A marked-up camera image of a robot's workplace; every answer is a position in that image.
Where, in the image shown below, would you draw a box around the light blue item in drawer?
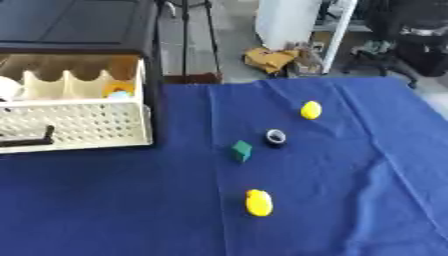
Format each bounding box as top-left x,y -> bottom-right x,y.
105,90 -> 133,101

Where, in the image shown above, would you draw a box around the orange item in drawer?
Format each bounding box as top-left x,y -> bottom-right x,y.
101,80 -> 137,98

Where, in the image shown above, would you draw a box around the pale compartment drawer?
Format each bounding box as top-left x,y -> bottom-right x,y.
0,55 -> 156,155

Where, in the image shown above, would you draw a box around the white item in drawer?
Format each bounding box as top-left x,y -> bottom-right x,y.
0,76 -> 27,102

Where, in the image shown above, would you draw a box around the green block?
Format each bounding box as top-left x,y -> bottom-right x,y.
229,139 -> 254,163

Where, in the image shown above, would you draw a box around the large yellow toy lemon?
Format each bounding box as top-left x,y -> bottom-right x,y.
243,188 -> 275,218

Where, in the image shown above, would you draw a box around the small yellow toy lemon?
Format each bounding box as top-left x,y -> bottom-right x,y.
299,100 -> 324,121

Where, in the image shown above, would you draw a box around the black tripod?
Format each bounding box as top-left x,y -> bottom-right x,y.
155,0 -> 224,84

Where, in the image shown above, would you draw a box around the white pillar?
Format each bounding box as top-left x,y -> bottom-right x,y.
253,0 -> 324,52

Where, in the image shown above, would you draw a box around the black cabinet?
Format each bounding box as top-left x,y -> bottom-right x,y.
0,0 -> 167,148

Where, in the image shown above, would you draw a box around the black office chair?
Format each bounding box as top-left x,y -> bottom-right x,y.
341,0 -> 448,90

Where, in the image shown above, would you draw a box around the black drawer handle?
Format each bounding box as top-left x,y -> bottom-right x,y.
0,125 -> 58,148

